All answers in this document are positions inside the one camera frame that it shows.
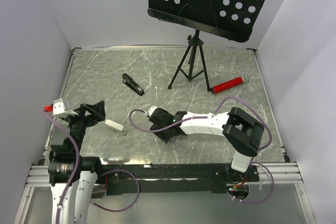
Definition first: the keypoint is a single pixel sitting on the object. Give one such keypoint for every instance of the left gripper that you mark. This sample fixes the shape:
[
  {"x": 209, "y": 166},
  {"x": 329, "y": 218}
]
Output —
[{"x": 96, "y": 113}]

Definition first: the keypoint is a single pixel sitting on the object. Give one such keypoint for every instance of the white stapler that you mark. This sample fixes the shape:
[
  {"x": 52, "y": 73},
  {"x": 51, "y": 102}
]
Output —
[{"x": 119, "y": 128}]

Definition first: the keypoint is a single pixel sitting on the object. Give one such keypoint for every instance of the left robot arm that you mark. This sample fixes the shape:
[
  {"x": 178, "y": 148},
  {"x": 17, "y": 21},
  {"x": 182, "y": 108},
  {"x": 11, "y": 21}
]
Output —
[{"x": 71, "y": 176}]

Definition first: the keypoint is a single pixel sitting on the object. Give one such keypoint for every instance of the black tripod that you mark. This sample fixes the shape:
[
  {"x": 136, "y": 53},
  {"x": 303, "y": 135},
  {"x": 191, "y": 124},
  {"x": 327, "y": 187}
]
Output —
[{"x": 194, "y": 44}]

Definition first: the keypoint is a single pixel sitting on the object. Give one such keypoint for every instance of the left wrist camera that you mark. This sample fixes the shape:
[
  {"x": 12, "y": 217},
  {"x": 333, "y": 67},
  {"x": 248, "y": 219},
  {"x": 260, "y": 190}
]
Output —
[{"x": 59, "y": 108}]

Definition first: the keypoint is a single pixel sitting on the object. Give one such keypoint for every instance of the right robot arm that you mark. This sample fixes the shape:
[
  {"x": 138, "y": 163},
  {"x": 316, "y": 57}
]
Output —
[{"x": 242, "y": 130}]

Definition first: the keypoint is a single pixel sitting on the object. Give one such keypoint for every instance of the aluminium rail frame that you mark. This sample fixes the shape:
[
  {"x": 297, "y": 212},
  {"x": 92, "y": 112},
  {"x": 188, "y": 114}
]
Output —
[{"x": 282, "y": 173}]

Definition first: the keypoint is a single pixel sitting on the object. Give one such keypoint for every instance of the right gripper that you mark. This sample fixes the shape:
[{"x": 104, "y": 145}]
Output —
[{"x": 164, "y": 137}]

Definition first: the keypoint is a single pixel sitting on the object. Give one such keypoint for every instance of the red glitter tube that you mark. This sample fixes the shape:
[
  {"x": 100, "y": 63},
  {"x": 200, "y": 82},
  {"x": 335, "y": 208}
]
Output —
[{"x": 229, "y": 84}]

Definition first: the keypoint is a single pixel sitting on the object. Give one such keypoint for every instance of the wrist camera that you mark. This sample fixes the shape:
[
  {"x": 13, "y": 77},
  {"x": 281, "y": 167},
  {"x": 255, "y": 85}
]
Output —
[
  {"x": 59, "y": 108},
  {"x": 150, "y": 111}
]

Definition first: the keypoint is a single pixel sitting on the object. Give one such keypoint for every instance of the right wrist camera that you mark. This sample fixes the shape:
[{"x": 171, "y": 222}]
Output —
[{"x": 150, "y": 111}]

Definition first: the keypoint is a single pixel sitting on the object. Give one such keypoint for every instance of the black stapler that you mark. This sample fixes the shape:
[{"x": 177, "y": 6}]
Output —
[{"x": 129, "y": 82}]

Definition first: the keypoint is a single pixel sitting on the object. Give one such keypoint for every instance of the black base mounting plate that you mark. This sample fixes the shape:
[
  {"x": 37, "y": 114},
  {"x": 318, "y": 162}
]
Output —
[{"x": 121, "y": 181}]

